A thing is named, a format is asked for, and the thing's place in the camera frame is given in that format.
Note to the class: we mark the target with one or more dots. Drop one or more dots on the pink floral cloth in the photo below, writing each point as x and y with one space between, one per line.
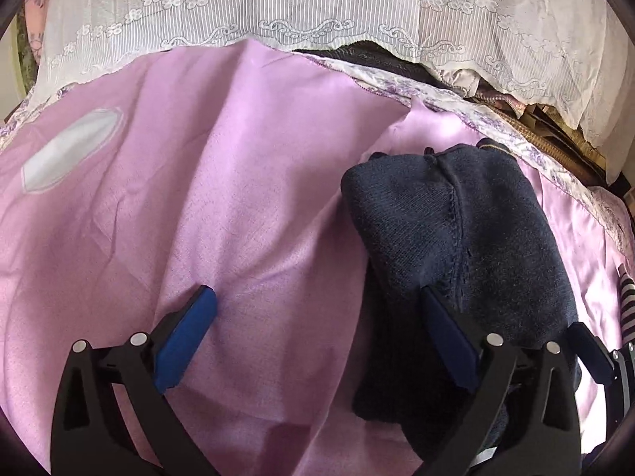
37 25

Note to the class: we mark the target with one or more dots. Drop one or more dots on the pink patterned quilt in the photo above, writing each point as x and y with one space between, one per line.
488 91

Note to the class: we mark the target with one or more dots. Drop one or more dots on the dark cloth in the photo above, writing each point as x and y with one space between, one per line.
377 62

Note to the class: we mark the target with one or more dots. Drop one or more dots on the navy knit sweater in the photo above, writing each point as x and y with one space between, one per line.
486 238

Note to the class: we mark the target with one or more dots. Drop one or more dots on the brown woven bamboo mat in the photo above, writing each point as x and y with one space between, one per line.
550 139

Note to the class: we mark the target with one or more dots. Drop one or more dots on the pink bedsheet with floral border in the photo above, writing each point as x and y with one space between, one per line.
223 198

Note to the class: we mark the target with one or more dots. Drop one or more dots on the black and white striped garment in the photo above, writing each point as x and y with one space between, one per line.
627 307

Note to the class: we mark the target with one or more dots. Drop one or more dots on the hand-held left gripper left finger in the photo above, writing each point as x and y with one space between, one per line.
184 344

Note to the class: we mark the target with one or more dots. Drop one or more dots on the white lace cloth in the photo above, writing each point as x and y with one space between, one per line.
317 5

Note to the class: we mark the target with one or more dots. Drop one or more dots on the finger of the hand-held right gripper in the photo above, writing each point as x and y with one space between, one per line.
590 357

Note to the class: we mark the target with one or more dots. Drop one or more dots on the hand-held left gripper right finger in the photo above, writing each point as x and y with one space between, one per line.
449 349

